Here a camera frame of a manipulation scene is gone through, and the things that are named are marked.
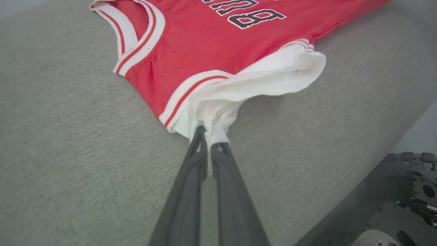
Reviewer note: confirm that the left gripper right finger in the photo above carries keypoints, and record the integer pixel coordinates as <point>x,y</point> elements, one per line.
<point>234,205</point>

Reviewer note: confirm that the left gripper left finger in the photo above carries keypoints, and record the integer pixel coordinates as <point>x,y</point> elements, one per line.
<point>182,205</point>

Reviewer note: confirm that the red white basketball jersey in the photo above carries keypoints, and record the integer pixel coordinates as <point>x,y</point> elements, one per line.
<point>211,44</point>

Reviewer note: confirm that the grey fabric sofa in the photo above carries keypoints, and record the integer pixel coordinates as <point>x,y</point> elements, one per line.
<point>85,153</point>

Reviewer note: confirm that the dark robot base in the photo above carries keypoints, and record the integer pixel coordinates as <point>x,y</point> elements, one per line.
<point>385,212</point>

